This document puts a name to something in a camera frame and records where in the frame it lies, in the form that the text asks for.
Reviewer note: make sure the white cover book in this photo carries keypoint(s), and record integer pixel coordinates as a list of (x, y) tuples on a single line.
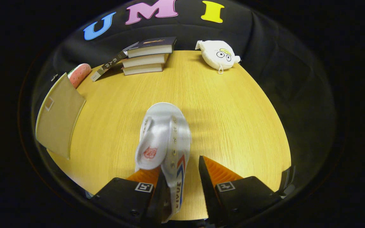
[(109, 65)]

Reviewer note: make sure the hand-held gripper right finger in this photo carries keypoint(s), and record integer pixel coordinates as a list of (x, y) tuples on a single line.
[(211, 193)]

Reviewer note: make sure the black cover book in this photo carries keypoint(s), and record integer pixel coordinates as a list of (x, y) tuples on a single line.
[(152, 47)]

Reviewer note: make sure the thin stacked book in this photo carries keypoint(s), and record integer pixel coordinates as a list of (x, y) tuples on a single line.
[(143, 69)]

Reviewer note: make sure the beige fabric storage box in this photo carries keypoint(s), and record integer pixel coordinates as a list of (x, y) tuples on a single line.
[(59, 117)]

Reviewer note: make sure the thick stacked book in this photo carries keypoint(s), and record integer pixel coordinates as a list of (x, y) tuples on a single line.
[(144, 60)]

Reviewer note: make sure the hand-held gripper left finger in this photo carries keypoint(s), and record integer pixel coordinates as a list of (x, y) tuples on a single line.
[(125, 198)]

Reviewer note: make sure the watermelon slice plush toy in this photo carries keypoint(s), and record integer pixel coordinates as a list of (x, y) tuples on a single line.
[(79, 75)]

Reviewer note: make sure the white canvas shoe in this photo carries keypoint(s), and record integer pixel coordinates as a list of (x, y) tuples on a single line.
[(163, 133)]

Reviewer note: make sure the white plush pouch with face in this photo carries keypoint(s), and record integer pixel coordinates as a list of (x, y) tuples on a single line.
[(215, 57)]

